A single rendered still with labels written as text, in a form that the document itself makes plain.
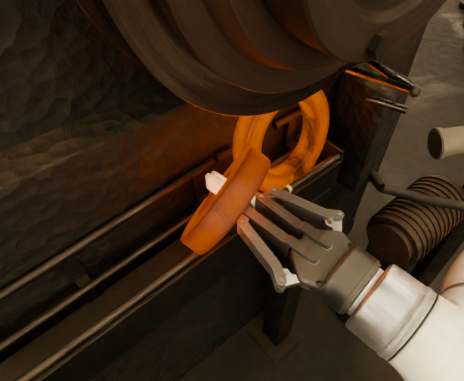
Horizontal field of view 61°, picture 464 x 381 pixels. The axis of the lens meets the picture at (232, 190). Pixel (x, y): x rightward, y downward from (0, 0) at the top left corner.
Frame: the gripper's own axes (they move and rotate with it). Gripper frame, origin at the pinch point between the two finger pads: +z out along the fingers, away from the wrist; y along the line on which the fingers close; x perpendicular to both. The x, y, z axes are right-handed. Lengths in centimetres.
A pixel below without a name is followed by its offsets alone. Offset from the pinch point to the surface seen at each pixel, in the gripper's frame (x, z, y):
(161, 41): 24.9, 1.6, -5.6
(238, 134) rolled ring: 1.2, 5.2, 7.0
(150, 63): 23.6, 1.6, -7.0
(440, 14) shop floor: -108, 45, 245
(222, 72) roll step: 21.1, -1.0, -1.8
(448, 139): -11.7, -16.0, 40.4
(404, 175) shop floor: -88, -5, 96
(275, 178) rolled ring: -7.1, -0.1, 9.8
